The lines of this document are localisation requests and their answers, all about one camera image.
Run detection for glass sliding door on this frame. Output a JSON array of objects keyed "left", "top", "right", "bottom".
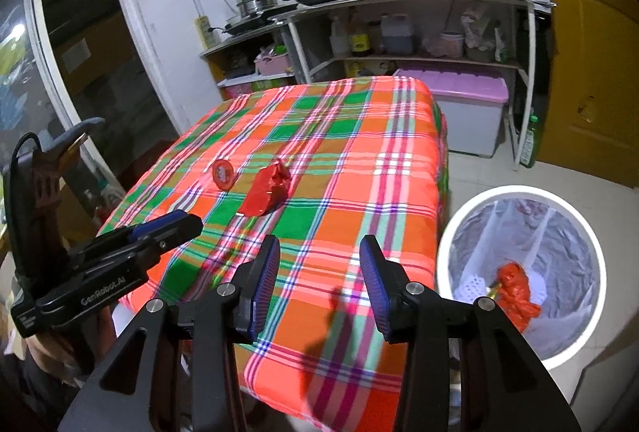
[{"left": 0, "top": 0, "right": 181, "bottom": 233}]

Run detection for red wrapper with round window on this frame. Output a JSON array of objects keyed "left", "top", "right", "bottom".
[{"left": 212, "top": 159, "right": 237, "bottom": 189}]

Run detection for red cellophane wrapper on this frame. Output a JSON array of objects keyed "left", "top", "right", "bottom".
[{"left": 496, "top": 262, "right": 543, "bottom": 334}]

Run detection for white round bin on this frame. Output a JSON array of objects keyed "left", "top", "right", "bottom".
[{"left": 437, "top": 185, "right": 607, "bottom": 370}]

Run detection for grey plastic jug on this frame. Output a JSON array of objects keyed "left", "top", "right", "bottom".
[{"left": 381, "top": 14, "right": 417, "bottom": 55}]

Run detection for white foam fruit net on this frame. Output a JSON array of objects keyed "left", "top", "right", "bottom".
[{"left": 456, "top": 275, "right": 488, "bottom": 303}]

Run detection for crumpled plastic bags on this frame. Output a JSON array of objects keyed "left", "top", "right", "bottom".
[{"left": 462, "top": 12, "right": 495, "bottom": 62}]

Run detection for green white packet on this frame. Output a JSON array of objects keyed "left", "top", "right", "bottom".
[{"left": 493, "top": 27, "right": 510, "bottom": 64}]

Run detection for clear plastic bin liner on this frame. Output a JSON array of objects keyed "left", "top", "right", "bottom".
[{"left": 444, "top": 195, "right": 600, "bottom": 358}]

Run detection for black induction cooker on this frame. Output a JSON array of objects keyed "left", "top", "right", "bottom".
[{"left": 223, "top": 3, "right": 299, "bottom": 36}]

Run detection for white plastic bottle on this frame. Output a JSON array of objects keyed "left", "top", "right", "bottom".
[{"left": 330, "top": 15, "right": 350, "bottom": 58}]

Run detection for green glass bottle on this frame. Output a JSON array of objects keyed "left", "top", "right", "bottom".
[{"left": 519, "top": 115, "right": 543, "bottom": 168}]

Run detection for red snack packet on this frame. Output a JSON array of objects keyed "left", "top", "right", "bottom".
[{"left": 236, "top": 157, "right": 292, "bottom": 218}]

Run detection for low wooden shelf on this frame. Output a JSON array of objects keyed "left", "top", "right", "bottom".
[{"left": 200, "top": 25, "right": 300, "bottom": 100}]

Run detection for yellow label bottle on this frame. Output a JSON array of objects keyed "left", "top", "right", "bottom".
[{"left": 348, "top": 15, "right": 371, "bottom": 58}]

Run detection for pink round tub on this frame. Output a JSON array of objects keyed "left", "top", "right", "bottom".
[{"left": 439, "top": 31, "right": 463, "bottom": 58}]

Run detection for yellow wooden door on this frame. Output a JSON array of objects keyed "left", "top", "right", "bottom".
[{"left": 529, "top": 0, "right": 639, "bottom": 190}]

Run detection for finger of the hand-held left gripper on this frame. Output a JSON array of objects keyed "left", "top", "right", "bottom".
[
  {"left": 74, "top": 209, "right": 189, "bottom": 264},
  {"left": 81, "top": 215, "right": 204, "bottom": 284}
]

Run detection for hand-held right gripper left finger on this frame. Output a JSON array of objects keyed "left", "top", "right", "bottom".
[{"left": 64, "top": 235, "right": 281, "bottom": 432}]

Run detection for purple lid storage box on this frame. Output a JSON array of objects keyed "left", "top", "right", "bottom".
[{"left": 392, "top": 68, "right": 510, "bottom": 158}]

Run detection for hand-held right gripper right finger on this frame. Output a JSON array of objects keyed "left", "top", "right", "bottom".
[{"left": 359, "top": 235, "right": 582, "bottom": 432}]

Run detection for pink plastic basket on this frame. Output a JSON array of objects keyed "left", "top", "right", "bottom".
[{"left": 254, "top": 47, "right": 293, "bottom": 76}]

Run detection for plaid tablecloth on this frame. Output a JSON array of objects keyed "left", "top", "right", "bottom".
[{"left": 96, "top": 75, "right": 450, "bottom": 420}]

